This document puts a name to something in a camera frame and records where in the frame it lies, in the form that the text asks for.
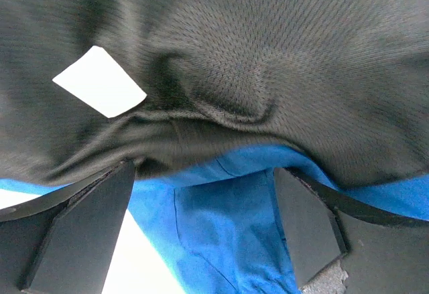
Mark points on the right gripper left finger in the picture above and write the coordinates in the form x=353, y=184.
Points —
x=63, y=241

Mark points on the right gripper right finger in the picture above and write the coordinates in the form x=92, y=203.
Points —
x=340, y=245

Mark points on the blue and black jacket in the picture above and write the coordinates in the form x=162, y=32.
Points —
x=206, y=98

